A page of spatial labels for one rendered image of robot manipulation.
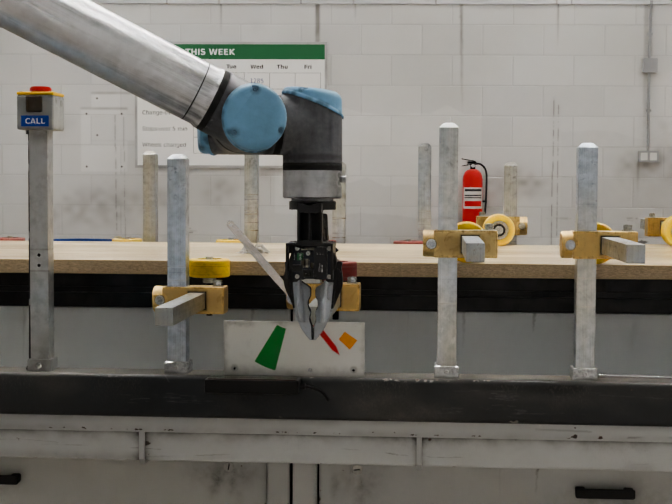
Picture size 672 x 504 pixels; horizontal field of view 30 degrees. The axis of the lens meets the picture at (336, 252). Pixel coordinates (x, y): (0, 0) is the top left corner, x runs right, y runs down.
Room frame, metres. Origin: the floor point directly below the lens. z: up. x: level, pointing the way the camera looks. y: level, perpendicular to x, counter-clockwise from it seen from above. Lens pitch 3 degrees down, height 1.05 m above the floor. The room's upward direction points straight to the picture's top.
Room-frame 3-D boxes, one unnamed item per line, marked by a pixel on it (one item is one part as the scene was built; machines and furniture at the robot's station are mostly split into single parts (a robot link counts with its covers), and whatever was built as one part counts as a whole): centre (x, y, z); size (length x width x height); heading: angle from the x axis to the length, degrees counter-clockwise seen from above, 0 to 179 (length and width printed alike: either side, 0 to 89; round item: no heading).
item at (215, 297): (2.33, 0.27, 0.84); 0.14 x 0.06 x 0.05; 86
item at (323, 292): (1.90, 0.02, 0.86); 0.06 x 0.03 x 0.09; 176
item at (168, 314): (2.24, 0.26, 0.84); 0.44 x 0.03 x 0.04; 176
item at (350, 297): (2.32, 0.02, 0.85); 0.14 x 0.06 x 0.05; 86
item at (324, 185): (1.90, 0.03, 1.05); 0.10 x 0.09 x 0.05; 86
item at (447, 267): (2.30, -0.20, 0.93); 0.04 x 0.04 x 0.48; 86
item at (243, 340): (2.29, 0.08, 0.75); 0.26 x 0.01 x 0.10; 86
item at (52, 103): (2.35, 0.55, 1.18); 0.07 x 0.07 x 0.08; 86
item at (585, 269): (2.28, -0.45, 0.89); 0.04 x 0.04 x 0.48; 86
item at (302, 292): (1.90, 0.05, 0.86); 0.06 x 0.03 x 0.09; 176
